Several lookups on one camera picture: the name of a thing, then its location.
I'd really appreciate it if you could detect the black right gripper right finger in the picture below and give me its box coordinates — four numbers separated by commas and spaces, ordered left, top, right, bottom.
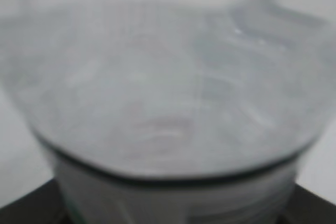
276, 185, 336, 224

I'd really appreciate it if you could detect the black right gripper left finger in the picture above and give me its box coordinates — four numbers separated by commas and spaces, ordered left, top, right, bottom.
1, 179, 68, 224

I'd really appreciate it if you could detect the clear Nongfu Spring water bottle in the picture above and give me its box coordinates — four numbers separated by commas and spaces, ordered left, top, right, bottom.
1, 0, 335, 223

